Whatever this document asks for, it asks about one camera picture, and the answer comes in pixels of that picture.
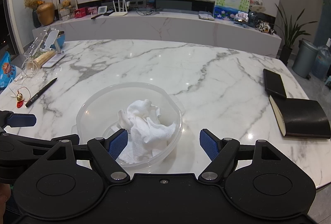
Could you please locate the black pen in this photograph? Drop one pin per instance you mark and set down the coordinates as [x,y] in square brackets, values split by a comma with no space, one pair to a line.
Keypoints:
[39,93]

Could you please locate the white cloth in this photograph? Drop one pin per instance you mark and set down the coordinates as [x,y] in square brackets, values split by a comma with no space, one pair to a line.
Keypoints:
[147,136]

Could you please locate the grey trash bin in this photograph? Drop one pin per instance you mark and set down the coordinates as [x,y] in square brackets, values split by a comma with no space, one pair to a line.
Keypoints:
[305,58]

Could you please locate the wooden box clear lid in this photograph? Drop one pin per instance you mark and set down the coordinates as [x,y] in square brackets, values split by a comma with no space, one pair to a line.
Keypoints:
[37,54]

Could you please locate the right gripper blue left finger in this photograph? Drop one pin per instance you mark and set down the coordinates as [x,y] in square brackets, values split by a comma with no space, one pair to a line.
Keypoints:
[104,154]

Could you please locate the black phone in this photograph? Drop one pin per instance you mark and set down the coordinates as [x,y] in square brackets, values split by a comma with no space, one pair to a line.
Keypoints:
[273,84]

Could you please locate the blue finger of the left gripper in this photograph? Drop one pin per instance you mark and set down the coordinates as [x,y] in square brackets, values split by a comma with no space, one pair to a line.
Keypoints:
[16,120]

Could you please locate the blue bowl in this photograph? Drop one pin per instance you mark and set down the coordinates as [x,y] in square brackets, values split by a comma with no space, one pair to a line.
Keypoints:
[60,37]

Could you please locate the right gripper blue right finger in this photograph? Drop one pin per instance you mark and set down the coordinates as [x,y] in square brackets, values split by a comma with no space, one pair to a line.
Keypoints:
[222,153]

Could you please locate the gold vase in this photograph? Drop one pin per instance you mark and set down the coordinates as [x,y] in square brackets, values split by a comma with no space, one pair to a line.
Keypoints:
[46,13]

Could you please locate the flower painting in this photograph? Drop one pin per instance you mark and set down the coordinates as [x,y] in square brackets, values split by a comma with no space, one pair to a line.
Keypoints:
[227,9]

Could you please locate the dried yellow flowers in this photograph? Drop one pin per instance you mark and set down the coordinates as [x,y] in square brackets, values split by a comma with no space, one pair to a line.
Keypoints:
[33,4]

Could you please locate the clear plastic bowl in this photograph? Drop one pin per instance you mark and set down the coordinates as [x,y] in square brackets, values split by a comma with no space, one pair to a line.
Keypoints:
[98,116]

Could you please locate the potted green plant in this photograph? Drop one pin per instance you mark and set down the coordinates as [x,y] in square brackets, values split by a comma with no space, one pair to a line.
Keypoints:
[291,29]

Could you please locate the water jug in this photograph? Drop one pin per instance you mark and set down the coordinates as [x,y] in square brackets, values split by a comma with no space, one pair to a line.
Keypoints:
[322,63]

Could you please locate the black notebook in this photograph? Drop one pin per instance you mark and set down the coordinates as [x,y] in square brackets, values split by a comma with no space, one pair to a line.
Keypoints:
[300,118]

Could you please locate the blue snack bag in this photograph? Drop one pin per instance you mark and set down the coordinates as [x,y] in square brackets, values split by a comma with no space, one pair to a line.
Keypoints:
[8,71]

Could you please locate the white router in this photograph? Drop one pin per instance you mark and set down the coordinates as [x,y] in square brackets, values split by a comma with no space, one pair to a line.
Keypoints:
[120,10]

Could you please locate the white phone stand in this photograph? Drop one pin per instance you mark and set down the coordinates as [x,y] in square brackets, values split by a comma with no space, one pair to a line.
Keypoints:
[53,45]

